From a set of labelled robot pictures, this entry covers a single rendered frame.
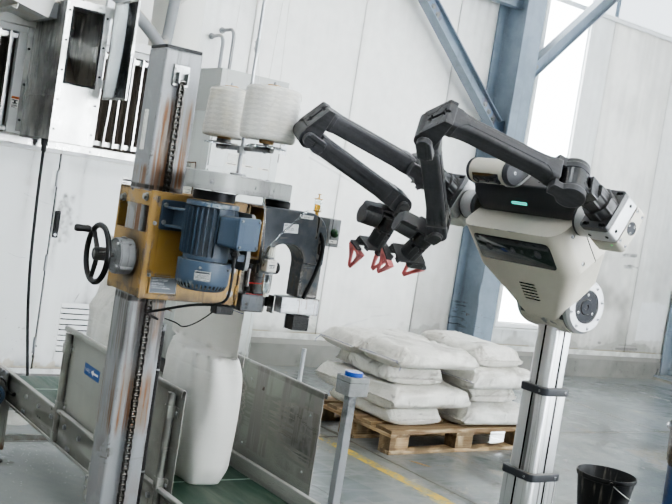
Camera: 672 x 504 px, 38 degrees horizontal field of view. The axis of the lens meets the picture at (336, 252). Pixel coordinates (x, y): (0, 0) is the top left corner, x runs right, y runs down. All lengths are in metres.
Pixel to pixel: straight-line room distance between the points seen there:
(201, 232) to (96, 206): 3.02
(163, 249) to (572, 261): 1.15
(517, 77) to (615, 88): 1.77
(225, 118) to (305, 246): 0.47
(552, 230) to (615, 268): 7.91
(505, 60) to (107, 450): 6.71
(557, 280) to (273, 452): 1.36
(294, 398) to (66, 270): 2.48
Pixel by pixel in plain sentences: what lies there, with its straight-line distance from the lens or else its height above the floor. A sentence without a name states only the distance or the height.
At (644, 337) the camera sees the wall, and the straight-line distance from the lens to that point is 11.16.
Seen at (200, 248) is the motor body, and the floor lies 1.20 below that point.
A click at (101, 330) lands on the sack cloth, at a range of 4.00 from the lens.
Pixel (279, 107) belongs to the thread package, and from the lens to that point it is 2.80.
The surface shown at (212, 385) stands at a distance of 3.29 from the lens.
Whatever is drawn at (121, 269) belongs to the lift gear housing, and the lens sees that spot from 2.89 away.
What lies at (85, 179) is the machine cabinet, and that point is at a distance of 5.69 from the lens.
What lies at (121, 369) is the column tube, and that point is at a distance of 2.96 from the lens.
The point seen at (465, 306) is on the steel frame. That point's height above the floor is 0.62.
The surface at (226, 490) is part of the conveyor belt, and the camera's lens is 3.39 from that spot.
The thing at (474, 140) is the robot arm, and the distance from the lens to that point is 2.44.
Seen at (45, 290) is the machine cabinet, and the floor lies 0.65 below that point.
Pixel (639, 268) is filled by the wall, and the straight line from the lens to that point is 10.89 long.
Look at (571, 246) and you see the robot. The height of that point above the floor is 1.37.
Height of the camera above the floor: 1.39
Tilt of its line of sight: 3 degrees down
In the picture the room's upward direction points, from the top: 9 degrees clockwise
